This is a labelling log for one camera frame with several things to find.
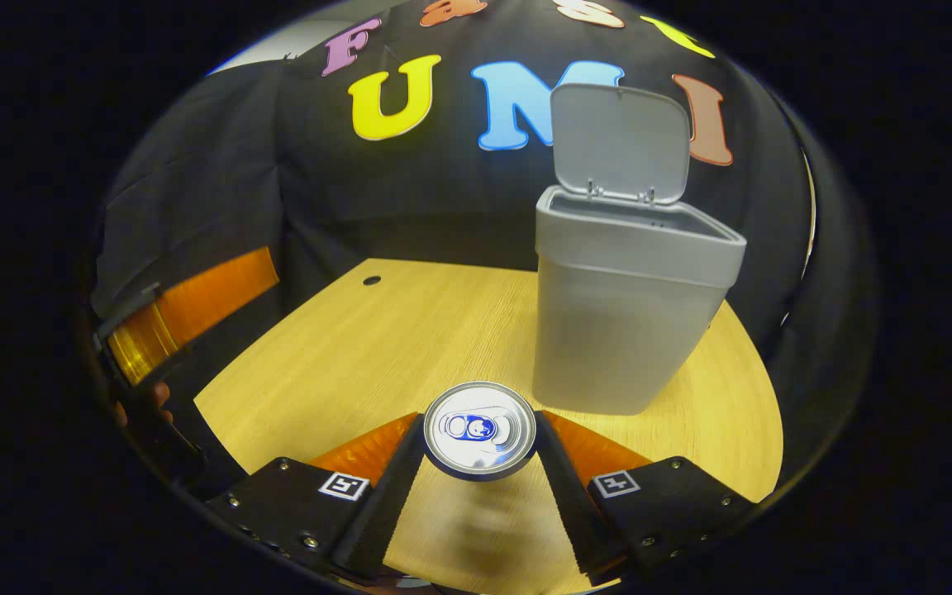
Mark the wooden desktop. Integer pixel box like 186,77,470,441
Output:
193,258,784,595

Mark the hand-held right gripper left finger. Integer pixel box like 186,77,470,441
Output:
205,413,427,578

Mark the light grey desktop garbage bin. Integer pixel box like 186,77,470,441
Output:
532,83,748,417

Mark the black backdrop cloth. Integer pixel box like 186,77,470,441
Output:
88,0,880,505

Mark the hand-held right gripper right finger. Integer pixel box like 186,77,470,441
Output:
534,411,762,577

